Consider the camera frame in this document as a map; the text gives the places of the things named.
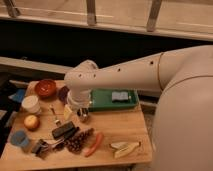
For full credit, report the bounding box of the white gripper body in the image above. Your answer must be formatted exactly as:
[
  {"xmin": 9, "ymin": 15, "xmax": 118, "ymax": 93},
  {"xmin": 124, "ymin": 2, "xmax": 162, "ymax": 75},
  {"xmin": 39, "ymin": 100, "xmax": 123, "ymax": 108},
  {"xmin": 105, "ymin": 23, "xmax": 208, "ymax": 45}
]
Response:
[{"xmin": 67, "ymin": 90, "xmax": 90, "ymax": 115}]

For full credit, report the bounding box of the black whiteboard eraser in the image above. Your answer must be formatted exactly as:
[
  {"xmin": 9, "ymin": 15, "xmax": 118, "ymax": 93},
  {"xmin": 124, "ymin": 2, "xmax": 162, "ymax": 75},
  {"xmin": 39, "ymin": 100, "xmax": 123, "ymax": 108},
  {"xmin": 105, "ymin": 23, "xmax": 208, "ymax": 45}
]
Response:
[{"xmin": 52, "ymin": 121, "xmax": 75, "ymax": 139}]

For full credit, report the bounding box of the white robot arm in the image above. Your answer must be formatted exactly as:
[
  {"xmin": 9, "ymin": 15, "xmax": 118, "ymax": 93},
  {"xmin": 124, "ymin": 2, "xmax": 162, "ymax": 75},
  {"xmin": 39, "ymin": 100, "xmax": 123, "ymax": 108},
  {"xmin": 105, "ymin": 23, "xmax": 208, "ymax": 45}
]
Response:
[{"xmin": 64, "ymin": 45, "xmax": 213, "ymax": 171}]

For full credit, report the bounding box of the green plastic tray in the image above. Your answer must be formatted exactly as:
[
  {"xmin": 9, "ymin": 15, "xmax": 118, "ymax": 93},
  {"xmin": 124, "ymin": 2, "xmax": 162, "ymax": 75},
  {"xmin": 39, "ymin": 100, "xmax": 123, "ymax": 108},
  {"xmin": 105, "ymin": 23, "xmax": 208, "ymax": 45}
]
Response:
[{"xmin": 89, "ymin": 89, "xmax": 139, "ymax": 112}]

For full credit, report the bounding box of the small metal cup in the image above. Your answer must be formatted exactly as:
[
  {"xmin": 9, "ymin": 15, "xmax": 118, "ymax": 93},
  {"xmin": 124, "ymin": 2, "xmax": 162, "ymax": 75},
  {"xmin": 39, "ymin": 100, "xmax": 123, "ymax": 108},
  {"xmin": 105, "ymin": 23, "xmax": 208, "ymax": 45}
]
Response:
[{"xmin": 77, "ymin": 108, "xmax": 89, "ymax": 122}]

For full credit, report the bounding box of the purple bowl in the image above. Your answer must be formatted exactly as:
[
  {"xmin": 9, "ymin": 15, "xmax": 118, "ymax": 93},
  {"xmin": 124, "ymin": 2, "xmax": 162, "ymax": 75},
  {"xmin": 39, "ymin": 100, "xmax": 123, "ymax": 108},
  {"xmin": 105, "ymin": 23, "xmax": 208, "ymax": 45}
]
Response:
[{"xmin": 58, "ymin": 86, "xmax": 69, "ymax": 104}]

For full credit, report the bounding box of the metal spoon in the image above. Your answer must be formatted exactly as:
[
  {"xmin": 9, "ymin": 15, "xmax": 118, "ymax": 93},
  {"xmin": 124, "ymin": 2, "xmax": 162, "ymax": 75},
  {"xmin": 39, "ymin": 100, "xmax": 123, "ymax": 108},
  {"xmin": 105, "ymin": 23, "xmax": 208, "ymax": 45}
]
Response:
[{"xmin": 50, "ymin": 105, "xmax": 61, "ymax": 127}]

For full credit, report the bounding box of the grey sponge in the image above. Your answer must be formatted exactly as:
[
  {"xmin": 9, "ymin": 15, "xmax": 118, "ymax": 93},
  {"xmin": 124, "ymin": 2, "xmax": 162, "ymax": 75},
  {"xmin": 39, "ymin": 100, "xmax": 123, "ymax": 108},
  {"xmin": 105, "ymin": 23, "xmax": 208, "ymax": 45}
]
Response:
[{"xmin": 112, "ymin": 91, "xmax": 129, "ymax": 102}]

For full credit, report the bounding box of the orange red bowl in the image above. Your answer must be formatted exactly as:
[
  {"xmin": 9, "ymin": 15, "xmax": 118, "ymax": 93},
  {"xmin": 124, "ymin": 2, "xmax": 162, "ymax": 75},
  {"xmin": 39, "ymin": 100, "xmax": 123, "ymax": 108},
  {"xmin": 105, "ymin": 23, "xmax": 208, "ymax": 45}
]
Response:
[{"xmin": 34, "ymin": 79, "xmax": 57, "ymax": 98}]

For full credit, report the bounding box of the orange carrot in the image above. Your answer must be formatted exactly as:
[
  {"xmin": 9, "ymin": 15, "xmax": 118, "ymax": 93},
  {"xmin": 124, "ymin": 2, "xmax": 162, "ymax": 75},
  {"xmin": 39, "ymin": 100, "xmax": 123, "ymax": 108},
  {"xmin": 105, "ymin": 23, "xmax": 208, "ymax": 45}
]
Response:
[{"xmin": 84, "ymin": 132, "xmax": 104, "ymax": 157}]

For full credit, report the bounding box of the bunch of dark grapes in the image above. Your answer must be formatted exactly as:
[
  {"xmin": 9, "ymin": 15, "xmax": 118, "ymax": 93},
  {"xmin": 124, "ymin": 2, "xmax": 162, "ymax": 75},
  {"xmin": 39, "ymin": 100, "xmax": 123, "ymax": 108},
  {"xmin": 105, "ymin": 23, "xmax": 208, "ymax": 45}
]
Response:
[{"xmin": 66, "ymin": 128, "xmax": 94, "ymax": 153}]

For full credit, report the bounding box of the white cup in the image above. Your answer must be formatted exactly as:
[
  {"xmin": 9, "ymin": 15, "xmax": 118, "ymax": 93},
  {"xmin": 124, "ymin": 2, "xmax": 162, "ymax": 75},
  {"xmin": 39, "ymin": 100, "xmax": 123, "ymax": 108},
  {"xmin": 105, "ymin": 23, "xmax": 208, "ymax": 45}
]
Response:
[{"xmin": 21, "ymin": 95, "xmax": 41, "ymax": 114}]

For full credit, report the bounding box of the yellow apple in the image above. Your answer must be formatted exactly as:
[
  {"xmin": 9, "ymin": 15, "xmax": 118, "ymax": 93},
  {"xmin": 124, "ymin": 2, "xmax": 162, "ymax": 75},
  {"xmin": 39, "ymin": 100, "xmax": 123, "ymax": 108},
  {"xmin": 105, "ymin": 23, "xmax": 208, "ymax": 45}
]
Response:
[{"xmin": 24, "ymin": 115, "xmax": 40, "ymax": 131}]

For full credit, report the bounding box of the blue cloth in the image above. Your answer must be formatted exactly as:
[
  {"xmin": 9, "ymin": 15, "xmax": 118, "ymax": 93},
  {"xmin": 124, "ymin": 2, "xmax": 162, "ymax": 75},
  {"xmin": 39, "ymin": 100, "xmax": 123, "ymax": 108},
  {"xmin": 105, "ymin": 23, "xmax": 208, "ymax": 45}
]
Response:
[{"xmin": 9, "ymin": 89, "xmax": 26, "ymax": 103}]

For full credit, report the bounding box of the blue cup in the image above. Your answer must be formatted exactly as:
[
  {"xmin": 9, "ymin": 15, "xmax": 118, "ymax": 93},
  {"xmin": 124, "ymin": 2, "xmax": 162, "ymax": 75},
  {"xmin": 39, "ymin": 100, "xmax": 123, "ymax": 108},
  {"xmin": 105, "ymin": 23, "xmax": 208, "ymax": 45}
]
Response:
[{"xmin": 10, "ymin": 130, "xmax": 30, "ymax": 148}]

